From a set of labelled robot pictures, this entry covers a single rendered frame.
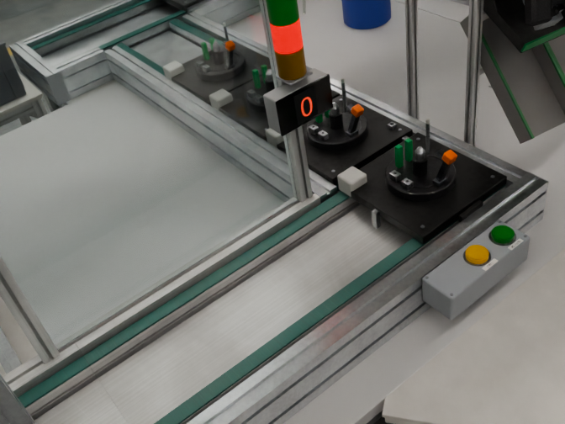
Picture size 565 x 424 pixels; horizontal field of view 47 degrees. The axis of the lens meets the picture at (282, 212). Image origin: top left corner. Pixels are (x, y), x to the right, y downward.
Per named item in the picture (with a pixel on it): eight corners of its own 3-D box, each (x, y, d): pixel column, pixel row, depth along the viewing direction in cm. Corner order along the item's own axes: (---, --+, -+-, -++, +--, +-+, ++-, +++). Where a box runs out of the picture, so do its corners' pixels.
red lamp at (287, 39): (308, 45, 111) (305, 18, 107) (286, 57, 109) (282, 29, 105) (291, 37, 114) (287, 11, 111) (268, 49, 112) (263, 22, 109)
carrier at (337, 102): (413, 136, 148) (412, 88, 140) (333, 187, 138) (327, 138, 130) (341, 100, 164) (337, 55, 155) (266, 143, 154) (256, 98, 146)
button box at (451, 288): (527, 259, 122) (530, 235, 118) (451, 321, 114) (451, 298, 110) (497, 241, 126) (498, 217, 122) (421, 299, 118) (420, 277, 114)
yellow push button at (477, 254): (493, 259, 116) (493, 251, 115) (477, 271, 115) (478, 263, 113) (475, 248, 119) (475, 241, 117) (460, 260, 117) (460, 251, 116)
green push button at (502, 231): (518, 239, 119) (519, 231, 118) (504, 251, 117) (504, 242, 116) (500, 229, 121) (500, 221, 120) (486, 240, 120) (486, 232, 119)
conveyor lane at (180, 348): (503, 216, 137) (506, 179, 130) (161, 475, 104) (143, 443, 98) (403, 162, 156) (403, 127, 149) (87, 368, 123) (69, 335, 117)
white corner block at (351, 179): (368, 188, 136) (367, 173, 134) (352, 199, 134) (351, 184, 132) (353, 179, 139) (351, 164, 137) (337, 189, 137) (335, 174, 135)
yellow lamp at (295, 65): (312, 71, 114) (308, 45, 111) (290, 83, 112) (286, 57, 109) (294, 63, 117) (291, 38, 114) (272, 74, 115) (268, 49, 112)
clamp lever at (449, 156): (446, 179, 128) (458, 155, 121) (440, 184, 127) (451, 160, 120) (434, 167, 129) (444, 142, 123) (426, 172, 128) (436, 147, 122)
